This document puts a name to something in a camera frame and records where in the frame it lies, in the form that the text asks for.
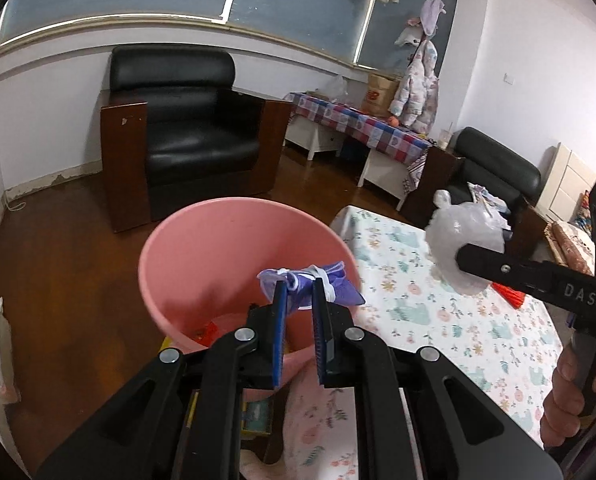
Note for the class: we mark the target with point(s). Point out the white plastic bag ball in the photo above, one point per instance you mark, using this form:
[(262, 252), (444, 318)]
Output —
[(455, 225)]

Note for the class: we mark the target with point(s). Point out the red bristle brush pad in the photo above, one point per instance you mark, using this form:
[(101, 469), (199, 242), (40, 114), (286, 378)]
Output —
[(512, 296)]

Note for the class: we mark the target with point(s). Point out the red plastic snack bag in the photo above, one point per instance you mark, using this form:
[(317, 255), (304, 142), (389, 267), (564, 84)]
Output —
[(206, 335)]

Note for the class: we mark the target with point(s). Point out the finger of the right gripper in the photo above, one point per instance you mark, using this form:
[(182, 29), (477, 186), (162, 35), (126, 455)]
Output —
[(571, 291)]

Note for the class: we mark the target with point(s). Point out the bed with patterned blanket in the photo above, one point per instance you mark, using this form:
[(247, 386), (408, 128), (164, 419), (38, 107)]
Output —
[(571, 247)]

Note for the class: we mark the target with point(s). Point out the right hand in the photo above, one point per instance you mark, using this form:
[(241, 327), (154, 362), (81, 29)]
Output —
[(564, 404)]

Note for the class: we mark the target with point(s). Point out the right black leather armchair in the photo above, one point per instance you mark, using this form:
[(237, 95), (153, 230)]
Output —
[(476, 158)]

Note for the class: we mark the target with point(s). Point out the hanging floral child jacket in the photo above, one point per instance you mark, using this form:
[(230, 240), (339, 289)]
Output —
[(415, 103)]

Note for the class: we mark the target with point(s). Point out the brown paper bag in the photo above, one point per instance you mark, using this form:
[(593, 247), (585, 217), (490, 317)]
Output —
[(379, 95)]

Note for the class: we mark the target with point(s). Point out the white wooden headboard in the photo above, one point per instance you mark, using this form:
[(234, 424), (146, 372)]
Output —
[(567, 180)]

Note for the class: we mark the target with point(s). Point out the pink plastic trash bucket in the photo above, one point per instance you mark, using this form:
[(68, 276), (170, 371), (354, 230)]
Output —
[(200, 266)]

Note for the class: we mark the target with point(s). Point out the yellow patterned box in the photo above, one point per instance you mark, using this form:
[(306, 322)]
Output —
[(219, 415)]

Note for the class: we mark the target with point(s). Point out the hanging pink hat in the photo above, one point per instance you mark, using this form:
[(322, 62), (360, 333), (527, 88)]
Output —
[(429, 16)]

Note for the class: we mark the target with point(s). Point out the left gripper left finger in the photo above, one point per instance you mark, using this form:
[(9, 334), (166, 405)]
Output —
[(264, 363)]

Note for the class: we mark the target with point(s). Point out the checkered tablecloth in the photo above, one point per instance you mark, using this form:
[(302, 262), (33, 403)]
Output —
[(402, 145)]

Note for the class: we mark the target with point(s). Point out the left black leather armchair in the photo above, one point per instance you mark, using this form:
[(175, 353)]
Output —
[(175, 132)]

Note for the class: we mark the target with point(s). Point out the cloth on armchair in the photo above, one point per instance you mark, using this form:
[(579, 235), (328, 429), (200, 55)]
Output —
[(483, 196)]

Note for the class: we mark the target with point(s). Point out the floral tablecloth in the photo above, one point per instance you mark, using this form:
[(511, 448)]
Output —
[(509, 353)]

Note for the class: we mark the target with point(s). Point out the black leather armchair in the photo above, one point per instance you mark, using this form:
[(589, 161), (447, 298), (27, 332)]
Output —
[(476, 158), (175, 132)]

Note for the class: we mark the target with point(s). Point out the white low table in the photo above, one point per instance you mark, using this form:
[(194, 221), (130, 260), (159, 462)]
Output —
[(319, 143)]

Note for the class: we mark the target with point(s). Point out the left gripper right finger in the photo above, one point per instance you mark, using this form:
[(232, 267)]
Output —
[(335, 354)]

